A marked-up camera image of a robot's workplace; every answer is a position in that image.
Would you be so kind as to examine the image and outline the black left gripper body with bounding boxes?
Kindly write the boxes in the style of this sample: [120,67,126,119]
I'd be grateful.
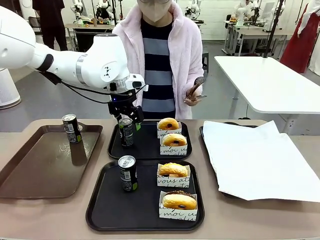
[107,91,138,116]

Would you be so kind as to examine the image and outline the black green drink can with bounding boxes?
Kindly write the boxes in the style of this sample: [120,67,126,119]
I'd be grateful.
[118,117,135,148]
[117,155,139,193]
[61,114,82,145]

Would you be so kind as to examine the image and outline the orange glazed donut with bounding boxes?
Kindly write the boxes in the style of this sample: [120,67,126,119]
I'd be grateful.
[157,117,180,131]

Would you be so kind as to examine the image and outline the brown tongs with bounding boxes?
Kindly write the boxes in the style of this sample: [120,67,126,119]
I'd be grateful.
[186,76,208,100]

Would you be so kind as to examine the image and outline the person's left forearm pink sleeve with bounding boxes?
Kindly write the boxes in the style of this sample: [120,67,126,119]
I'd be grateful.
[183,54,204,97]

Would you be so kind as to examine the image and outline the person's left hand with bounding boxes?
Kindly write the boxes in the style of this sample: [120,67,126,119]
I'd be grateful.
[184,91,202,107]

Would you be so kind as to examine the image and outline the black square tray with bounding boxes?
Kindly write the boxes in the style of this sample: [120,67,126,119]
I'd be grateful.
[85,159,206,232]
[107,120,193,160]

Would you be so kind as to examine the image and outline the person in pink fleece jacket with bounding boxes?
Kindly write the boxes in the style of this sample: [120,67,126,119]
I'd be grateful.
[112,0,204,120]

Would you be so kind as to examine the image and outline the black tray under paper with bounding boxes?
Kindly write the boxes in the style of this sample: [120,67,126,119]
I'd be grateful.
[199,121,260,199]

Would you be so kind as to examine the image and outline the background desk with food items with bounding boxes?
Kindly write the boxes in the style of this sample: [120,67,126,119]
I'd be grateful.
[65,17,118,52]

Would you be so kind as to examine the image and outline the dark stool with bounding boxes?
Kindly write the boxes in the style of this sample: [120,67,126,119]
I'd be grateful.
[201,51,210,73]

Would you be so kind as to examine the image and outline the brown plastic tray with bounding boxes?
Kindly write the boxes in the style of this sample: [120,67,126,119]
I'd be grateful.
[0,124,104,200]

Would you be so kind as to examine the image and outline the beige face mask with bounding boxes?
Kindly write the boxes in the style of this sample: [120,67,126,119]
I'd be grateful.
[137,0,173,25]

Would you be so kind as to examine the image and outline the person in black clothes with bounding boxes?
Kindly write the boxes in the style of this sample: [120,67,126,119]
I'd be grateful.
[32,0,68,52]

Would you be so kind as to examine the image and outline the white cylindrical air purifier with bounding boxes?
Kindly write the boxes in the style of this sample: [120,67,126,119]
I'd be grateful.
[0,67,21,110]

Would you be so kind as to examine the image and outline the white paper sheet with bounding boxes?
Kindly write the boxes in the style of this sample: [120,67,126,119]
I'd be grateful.
[202,119,320,203]

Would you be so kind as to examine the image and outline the white table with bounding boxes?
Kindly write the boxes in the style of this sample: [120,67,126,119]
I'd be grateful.
[214,55,320,135]

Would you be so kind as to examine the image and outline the background desk with white robot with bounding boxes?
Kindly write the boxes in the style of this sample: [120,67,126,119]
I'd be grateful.
[223,19,296,56]

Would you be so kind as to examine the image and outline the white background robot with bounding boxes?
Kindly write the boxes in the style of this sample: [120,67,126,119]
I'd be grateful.
[234,0,262,25]

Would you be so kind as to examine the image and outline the black stand pole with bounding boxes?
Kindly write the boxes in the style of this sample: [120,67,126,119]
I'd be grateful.
[263,0,286,60]

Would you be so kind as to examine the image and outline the person in red dress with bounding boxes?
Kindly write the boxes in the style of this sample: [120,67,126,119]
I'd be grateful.
[279,0,320,73]

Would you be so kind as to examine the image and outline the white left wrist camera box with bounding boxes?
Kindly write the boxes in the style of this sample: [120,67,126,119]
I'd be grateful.
[124,73,149,92]

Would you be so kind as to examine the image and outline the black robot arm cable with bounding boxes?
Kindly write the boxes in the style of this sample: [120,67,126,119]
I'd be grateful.
[41,71,112,105]

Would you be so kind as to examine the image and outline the black floor cable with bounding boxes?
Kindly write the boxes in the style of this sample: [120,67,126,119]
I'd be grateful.
[238,103,251,120]

